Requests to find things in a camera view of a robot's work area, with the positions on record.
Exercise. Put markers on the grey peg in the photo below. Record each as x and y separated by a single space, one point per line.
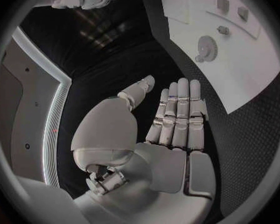
223 30
199 58

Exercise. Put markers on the white task board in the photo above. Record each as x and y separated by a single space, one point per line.
235 63

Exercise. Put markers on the grey block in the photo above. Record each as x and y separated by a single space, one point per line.
223 3
243 13

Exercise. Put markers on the grey gear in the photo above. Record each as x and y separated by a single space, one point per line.
207 47

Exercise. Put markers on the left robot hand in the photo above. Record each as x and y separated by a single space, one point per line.
163 171

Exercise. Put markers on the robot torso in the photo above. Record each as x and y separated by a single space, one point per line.
25 100

